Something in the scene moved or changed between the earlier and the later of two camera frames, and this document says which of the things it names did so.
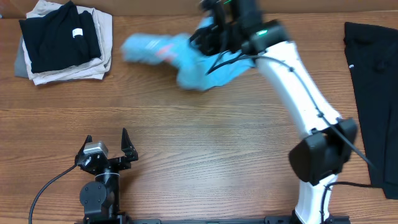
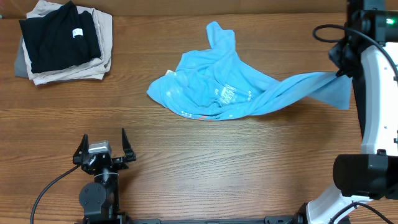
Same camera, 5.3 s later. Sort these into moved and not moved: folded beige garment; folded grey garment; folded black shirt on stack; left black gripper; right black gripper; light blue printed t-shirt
Moved: right black gripper; light blue printed t-shirt
Not moved: left black gripper; folded beige garment; folded black shirt on stack; folded grey garment
